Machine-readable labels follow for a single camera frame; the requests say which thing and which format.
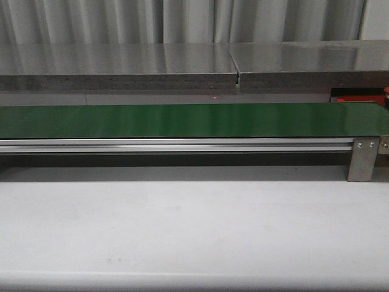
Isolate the red plastic bin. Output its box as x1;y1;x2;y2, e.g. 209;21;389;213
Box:
331;95;388;110

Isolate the grey stone counter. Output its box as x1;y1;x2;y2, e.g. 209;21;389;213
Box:
1;40;388;106

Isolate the green conveyor belt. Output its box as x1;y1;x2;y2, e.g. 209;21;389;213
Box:
1;102;388;139

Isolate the grey pleated curtain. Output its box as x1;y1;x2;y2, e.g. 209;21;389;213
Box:
1;1;365;44

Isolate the aluminium conveyor frame rail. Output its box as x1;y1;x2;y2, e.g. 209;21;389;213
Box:
1;137;354;155

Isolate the steel conveyor support bracket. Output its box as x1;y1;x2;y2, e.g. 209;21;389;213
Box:
347;137;380;182

